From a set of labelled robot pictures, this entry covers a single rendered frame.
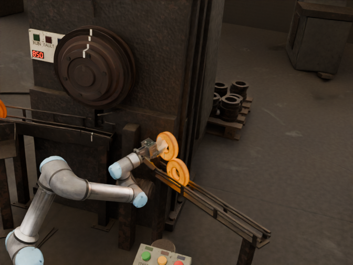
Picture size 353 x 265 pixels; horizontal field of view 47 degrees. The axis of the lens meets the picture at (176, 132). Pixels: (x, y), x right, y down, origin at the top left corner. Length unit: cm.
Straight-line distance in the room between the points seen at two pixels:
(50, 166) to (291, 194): 216
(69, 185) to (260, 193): 194
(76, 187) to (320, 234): 194
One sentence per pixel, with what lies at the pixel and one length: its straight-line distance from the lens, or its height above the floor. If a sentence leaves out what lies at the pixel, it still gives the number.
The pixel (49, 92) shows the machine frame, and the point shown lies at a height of 87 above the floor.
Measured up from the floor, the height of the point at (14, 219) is 1.
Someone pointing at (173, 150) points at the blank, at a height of 84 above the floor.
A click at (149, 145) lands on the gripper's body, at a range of 211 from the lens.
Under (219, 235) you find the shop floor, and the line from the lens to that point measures 294.
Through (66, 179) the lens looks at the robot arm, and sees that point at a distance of 183.
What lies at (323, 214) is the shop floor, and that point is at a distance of 340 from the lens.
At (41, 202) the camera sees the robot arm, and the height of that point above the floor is 74.
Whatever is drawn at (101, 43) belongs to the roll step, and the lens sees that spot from 226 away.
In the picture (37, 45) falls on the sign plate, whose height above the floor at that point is 115.
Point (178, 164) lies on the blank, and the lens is 214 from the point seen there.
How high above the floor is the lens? 198
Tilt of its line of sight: 29 degrees down
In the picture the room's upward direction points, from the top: 6 degrees clockwise
